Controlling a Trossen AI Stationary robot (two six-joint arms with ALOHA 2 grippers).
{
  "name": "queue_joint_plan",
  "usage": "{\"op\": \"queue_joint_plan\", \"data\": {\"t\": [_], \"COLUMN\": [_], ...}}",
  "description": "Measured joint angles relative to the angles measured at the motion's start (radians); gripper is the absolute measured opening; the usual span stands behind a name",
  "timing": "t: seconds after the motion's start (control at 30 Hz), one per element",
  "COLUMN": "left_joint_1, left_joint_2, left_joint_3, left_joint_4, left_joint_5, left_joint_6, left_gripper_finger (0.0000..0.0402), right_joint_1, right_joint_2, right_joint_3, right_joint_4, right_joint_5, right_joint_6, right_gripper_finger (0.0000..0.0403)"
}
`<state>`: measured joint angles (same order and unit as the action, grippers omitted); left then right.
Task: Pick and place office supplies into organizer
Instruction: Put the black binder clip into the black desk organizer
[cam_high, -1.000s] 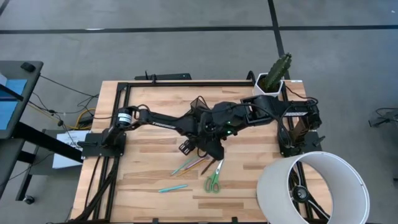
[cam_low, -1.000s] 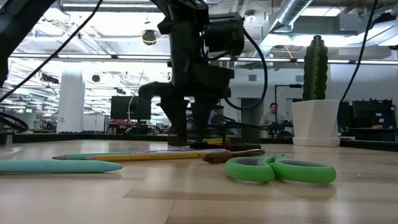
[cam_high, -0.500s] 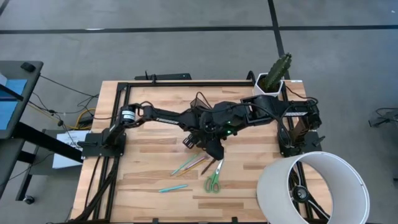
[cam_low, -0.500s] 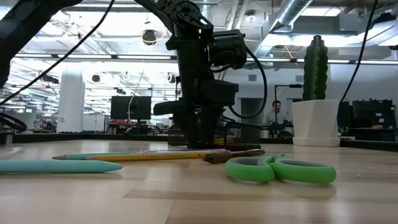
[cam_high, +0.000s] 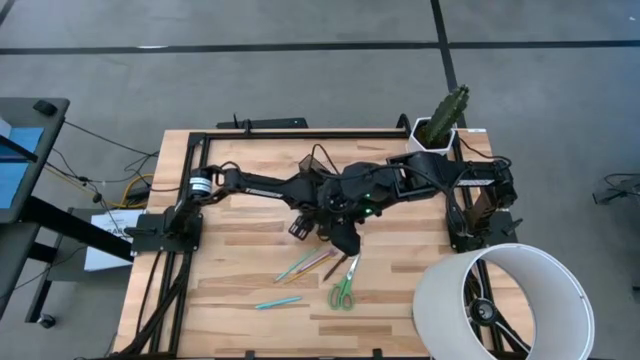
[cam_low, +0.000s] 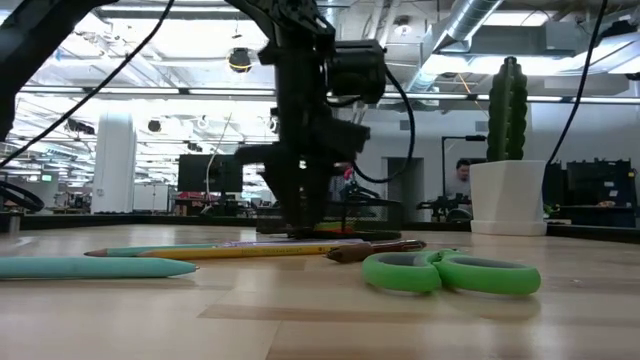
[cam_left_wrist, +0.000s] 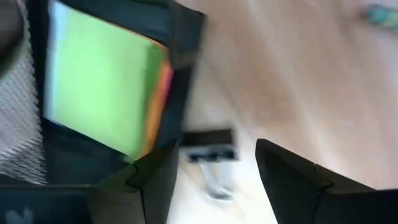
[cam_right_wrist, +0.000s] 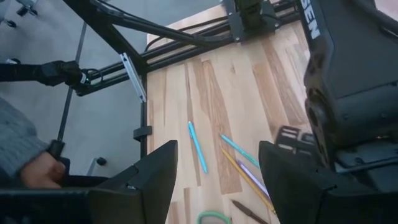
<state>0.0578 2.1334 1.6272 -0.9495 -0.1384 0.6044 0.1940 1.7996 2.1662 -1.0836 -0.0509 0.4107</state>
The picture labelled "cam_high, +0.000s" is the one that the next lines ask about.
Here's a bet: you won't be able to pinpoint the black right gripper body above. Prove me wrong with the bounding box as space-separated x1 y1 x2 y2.
344 162 399 219

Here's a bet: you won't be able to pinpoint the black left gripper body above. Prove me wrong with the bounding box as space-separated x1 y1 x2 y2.
307 184 351 234

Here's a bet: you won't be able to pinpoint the light purple pen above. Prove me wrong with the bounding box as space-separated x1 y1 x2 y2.
309 248 339 274

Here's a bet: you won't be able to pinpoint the brown pencil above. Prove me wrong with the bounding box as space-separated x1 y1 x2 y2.
322 254 350 282

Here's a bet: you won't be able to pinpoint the thin teal pencil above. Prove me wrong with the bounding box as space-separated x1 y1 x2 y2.
273 247 321 284

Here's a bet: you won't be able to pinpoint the yellow pencil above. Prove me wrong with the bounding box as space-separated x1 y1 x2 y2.
284 257 334 285

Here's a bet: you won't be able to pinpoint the green handled scissors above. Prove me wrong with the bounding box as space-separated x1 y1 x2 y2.
327 253 361 311

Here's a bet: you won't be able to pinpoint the thick teal pen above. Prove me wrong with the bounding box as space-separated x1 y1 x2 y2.
254 296 303 310

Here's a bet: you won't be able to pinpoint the white plant pot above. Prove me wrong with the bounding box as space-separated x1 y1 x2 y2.
405 117 457 156

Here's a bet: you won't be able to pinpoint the black power strip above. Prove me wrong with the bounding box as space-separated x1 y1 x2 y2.
215 117 309 130

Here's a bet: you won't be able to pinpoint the green cactus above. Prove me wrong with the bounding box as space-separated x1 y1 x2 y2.
424 84 471 149

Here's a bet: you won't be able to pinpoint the white lamp shade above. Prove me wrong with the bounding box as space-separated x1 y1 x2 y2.
412 243 596 360

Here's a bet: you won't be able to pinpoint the black lamp stand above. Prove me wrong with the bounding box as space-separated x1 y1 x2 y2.
462 259 534 359

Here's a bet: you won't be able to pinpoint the white paper sheet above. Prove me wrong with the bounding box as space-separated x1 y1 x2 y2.
83 208 146 272

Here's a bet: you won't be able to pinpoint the grey side desk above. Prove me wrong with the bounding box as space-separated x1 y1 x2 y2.
0 97 71 226

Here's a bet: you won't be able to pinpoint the blue screen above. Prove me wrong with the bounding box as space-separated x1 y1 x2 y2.
0 117 46 211

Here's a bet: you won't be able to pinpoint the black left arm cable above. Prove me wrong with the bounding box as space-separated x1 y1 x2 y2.
310 143 342 177

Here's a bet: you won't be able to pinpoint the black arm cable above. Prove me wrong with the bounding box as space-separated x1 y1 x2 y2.
310 143 342 177
369 163 471 237

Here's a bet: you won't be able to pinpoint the black aluminium table frame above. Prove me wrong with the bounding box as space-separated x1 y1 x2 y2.
119 127 531 360

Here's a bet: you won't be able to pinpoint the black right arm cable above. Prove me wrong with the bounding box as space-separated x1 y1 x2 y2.
369 163 471 237

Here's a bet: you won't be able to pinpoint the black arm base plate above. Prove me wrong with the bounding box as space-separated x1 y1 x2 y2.
447 209 524 254
124 212 204 254

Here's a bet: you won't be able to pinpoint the yellow cable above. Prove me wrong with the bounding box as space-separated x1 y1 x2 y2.
119 173 156 209

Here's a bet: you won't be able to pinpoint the black desk leg frame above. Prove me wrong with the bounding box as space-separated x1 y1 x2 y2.
0 194 134 324

